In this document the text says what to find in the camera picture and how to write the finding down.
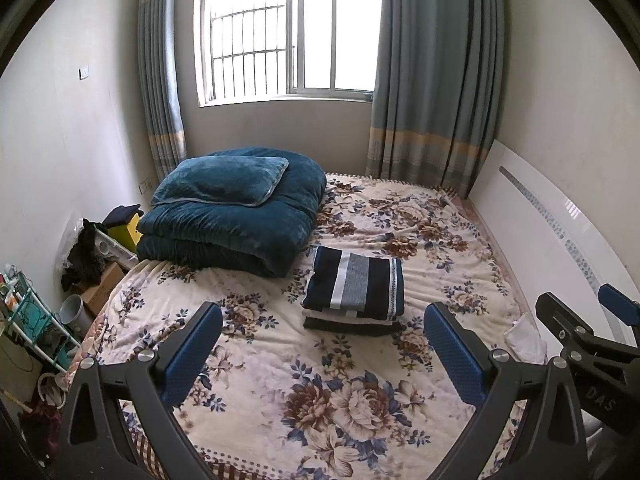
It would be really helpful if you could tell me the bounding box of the floral bed blanket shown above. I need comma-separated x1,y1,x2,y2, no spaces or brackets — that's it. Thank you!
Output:
70,172,548,480

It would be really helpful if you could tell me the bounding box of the yellow box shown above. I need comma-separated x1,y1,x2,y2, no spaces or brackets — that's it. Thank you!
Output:
107,212,143,253

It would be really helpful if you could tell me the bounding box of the red cloth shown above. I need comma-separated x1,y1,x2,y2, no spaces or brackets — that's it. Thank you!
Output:
22,402,62,443

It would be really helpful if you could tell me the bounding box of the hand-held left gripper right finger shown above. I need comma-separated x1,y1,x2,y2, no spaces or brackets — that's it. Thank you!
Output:
422,301,590,480

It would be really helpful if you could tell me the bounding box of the white framed barred window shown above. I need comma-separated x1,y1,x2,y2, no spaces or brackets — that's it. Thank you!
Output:
197,0,383,108

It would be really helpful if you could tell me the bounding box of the black folded garment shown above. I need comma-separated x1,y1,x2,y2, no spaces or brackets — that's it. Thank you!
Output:
303,316,403,337

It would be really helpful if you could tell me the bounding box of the dark folded cloth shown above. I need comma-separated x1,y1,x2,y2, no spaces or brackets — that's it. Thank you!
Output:
102,204,143,227

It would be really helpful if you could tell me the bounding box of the grey bucket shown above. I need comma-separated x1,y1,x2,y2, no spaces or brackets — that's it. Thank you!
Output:
60,294,96,333

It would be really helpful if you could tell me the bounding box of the white fleece folded garment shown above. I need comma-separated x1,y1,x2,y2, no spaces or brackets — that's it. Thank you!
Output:
302,308,396,323

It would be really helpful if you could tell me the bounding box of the teal pillow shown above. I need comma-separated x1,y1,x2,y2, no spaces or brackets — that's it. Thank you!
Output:
150,155,290,207

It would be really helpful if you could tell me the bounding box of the white bed headboard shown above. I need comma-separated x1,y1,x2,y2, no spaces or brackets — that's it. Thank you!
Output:
467,140,640,346

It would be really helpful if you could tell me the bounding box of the cardboard box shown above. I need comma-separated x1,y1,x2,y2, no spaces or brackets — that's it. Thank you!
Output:
80,262,126,317

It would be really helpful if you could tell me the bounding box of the white wire rack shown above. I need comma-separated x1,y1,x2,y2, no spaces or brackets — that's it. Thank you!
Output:
0,267,83,376

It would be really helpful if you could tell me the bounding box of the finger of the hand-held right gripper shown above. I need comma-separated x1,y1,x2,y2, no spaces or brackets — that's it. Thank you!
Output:
597,283,640,333
535,292,640,376

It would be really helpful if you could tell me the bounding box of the teal folded quilt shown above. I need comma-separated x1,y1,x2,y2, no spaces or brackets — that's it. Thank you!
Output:
136,147,328,278

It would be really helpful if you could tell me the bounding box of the blue-grey striped curtain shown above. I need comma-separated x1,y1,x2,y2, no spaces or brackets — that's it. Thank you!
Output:
137,0,188,186
366,0,507,200

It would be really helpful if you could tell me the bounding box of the navy striped knit sweater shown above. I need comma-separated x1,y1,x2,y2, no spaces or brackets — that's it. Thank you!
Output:
301,246,405,321

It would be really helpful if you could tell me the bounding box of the black clothes pile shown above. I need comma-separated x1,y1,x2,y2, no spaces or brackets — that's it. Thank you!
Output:
61,219,108,291

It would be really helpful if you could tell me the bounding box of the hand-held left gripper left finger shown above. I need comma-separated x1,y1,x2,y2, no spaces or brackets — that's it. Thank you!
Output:
56,301,226,480

